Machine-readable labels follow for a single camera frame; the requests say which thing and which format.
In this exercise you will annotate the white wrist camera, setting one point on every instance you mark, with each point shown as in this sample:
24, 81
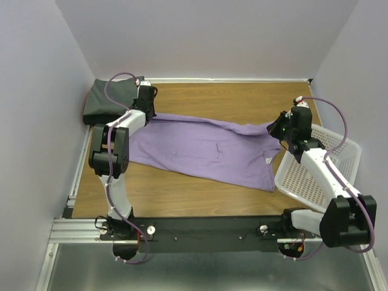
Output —
143, 83
300, 103

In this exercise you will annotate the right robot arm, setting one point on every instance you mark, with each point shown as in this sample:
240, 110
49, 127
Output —
347, 222

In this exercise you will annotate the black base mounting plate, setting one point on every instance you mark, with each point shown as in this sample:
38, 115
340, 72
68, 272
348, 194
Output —
211, 234

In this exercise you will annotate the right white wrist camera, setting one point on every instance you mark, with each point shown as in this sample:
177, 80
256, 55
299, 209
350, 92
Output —
300, 103

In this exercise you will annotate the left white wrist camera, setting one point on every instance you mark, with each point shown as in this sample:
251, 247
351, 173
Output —
143, 83

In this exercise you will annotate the white plastic laundry basket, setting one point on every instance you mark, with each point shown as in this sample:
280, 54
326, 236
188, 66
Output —
310, 181

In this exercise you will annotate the folded dark grey t shirt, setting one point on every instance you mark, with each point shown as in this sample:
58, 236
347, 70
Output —
99, 109

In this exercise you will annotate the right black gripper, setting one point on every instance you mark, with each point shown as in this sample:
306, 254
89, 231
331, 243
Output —
273, 128

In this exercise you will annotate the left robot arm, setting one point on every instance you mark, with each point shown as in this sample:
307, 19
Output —
109, 158

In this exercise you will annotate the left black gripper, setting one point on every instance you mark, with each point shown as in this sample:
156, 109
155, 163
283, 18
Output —
154, 115

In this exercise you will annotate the purple t shirt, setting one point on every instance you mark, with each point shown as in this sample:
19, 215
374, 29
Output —
206, 148

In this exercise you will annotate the aluminium extrusion rail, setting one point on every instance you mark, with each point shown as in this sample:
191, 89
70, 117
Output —
72, 231

